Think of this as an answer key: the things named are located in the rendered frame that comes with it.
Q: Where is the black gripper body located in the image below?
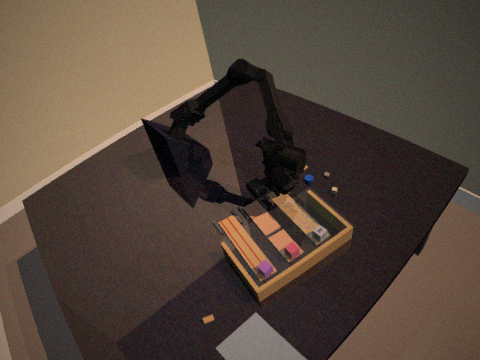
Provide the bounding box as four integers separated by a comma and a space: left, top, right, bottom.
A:
246, 160, 282, 198

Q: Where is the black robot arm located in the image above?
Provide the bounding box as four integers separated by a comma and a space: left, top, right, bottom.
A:
165, 58, 307, 195

